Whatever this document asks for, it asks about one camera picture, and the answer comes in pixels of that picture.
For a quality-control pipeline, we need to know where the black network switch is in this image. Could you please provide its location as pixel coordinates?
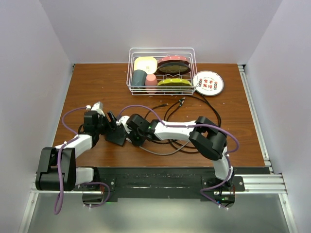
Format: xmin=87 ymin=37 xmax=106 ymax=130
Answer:
xmin=105 ymin=126 xmax=127 ymax=146

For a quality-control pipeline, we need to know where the black round ethernet cable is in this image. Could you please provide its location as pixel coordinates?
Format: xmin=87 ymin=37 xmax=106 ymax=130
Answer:
xmin=144 ymin=103 xmax=169 ymax=119

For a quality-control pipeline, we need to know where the grey ethernet cable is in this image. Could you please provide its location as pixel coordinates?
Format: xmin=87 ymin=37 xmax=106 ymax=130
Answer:
xmin=139 ymin=142 xmax=190 ymax=156

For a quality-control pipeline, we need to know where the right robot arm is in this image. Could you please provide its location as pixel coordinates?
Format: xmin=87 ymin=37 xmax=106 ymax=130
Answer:
xmin=120 ymin=114 xmax=234 ymax=191

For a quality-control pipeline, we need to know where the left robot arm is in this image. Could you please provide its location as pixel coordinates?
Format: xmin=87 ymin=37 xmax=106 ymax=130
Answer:
xmin=35 ymin=110 xmax=116 ymax=191

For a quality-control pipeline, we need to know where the pink cup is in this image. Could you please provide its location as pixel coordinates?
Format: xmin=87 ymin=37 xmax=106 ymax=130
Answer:
xmin=145 ymin=74 xmax=158 ymax=95

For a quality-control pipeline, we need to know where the grey-blue mug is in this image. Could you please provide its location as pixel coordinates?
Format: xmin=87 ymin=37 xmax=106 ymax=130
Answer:
xmin=132 ymin=69 xmax=147 ymax=87

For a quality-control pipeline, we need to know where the yellow-green dotted plate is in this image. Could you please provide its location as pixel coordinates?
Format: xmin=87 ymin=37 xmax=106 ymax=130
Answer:
xmin=157 ymin=78 xmax=191 ymax=87

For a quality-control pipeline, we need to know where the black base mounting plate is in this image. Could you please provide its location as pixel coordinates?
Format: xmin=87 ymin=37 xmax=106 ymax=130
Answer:
xmin=42 ymin=166 xmax=272 ymax=203

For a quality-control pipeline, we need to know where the cream square bowl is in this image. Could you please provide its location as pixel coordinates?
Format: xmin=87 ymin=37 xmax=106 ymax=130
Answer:
xmin=134 ymin=56 xmax=157 ymax=75

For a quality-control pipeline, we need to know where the red dotted plate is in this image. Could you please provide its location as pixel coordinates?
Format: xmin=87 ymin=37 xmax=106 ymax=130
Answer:
xmin=157 ymin=55 xmax=190 ymax=66

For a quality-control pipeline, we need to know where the white round printed plate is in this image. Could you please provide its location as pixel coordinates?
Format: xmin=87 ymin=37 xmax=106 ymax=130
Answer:
xmin=192 ymin=71 xmax=225 ymax=96

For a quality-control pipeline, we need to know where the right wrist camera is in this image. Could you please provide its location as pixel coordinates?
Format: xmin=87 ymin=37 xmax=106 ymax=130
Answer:
xmin=116 ymin=116 xmax=131 ymax=133

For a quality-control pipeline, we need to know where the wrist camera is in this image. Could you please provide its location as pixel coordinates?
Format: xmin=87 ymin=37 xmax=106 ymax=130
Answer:
xmin=116 ymin=116 xmax=131 ymax=133
xmin=91 ymin=101 xmax=104 ymax=115

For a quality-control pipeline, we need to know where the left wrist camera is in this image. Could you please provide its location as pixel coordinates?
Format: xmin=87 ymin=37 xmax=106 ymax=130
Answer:
xmin=91 ymin=101 xmax=104 ymax=115

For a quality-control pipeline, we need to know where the black flat cable teal band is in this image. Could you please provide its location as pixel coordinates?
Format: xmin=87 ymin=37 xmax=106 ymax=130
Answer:
xmin=164 ymin=97 xmax=222 ymax=153

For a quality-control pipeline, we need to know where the white wire dish rack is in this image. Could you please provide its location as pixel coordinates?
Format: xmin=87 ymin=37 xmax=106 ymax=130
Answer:
xmin=126 ymin=48 xmax=198 ymax=95

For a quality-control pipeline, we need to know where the aluminium front rail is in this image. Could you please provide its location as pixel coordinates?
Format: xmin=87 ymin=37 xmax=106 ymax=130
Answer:
xmin=30 ymin=174 xmax=287 ymax=194

